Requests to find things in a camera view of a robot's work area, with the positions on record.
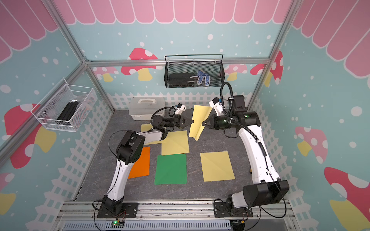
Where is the white plastic storage box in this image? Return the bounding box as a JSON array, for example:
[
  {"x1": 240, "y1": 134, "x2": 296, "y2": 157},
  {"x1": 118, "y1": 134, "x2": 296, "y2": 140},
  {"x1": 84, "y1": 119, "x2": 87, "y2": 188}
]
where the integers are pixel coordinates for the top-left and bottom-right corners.
[{"x1": 128, "y1": 96, "x2": 166, "y2": 120}]

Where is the black box in white basket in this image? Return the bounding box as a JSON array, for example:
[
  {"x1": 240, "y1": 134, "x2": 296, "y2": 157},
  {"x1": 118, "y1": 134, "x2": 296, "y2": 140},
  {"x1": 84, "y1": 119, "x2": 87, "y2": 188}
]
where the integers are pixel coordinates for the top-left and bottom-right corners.
[{"x1": 56, "y1": 100, "x2": 79, "y2": 126}]

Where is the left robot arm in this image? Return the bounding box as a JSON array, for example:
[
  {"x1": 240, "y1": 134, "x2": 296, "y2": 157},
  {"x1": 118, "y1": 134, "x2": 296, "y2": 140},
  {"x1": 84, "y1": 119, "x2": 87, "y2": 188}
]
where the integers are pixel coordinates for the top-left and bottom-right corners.
[{"x1": 92, "y1": 104, "x2": 193, "y2": 220}]

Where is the orange paper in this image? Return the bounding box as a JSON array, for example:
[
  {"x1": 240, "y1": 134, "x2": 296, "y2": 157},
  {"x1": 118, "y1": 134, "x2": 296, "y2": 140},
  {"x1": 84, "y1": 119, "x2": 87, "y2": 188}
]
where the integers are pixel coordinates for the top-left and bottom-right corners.
[{"x1": 128, "y1": 147, "x2": 150, "y2": 179}]

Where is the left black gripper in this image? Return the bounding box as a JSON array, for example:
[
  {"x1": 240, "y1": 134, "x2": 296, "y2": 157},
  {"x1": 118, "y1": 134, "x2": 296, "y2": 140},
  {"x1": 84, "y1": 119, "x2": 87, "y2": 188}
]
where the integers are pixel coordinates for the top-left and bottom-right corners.
[{"x1": 163, "y1": 115, "x2": 193, "y2": 129}]

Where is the blue white item in basket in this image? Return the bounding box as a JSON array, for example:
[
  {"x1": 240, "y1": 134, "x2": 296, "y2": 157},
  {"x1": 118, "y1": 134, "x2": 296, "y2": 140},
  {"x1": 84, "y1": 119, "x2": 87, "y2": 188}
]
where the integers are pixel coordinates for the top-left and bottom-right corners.
[{"x1": 188, "y1": 70, "x2": 211, "y2": 87}]

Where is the small green paper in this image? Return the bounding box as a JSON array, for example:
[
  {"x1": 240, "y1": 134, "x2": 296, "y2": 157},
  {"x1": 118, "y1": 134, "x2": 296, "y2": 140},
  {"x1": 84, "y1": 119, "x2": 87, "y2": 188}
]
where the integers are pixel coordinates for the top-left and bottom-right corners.
[{"x1": 154, "y1": 154, "x2": 188, "y2": 185}]

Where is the small green circuit board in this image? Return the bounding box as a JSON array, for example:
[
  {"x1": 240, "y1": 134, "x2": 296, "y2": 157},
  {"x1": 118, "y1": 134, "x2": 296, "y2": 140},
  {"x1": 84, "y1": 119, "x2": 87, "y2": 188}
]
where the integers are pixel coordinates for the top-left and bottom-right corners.
[{"x1": 110, "y1": 220, "x2": 125, "y2": 229}]

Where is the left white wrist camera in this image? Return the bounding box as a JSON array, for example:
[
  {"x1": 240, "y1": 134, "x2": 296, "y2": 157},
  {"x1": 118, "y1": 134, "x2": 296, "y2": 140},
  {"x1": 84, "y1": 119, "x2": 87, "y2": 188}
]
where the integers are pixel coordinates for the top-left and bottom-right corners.
[{"x1": 174, "y1": 104, "x2": 187, "y2": 115}]

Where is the black wire wall basket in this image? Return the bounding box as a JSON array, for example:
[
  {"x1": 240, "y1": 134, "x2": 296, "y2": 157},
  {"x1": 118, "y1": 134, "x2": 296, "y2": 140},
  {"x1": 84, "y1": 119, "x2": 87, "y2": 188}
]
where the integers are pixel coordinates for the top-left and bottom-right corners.
[{"x1": 164, "y1": 54, "x2": 225, "y2": 88}]

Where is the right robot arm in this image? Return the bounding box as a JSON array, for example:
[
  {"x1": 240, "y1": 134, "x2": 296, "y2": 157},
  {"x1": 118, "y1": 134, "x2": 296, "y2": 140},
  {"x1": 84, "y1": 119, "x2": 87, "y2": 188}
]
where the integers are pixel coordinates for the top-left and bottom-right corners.
[{"x1": 202, "y1": 82, "x2": 290, "y2": 216}]

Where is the white wire wall basket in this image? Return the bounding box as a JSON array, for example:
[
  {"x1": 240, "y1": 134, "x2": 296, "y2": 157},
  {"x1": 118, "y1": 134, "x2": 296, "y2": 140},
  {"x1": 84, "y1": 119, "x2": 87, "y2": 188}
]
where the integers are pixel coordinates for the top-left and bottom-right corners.
[{"x1": 31, "y1": 79, "x2": 97, "y2": 132}]

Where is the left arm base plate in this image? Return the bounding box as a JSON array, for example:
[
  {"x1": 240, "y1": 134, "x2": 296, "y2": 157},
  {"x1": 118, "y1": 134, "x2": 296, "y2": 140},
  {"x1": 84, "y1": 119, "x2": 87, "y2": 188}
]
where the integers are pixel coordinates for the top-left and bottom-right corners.
[{"x1": 97, "y1": 202, "x2": 138, "y2": 219}]

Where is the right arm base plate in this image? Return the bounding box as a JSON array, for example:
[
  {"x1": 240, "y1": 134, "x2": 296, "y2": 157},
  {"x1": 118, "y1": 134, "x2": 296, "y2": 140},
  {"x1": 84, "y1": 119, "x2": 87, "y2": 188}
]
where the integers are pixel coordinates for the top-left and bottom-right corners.
[{"x1": 213, "y1": 200, "x2": 253, "y2": 218}]

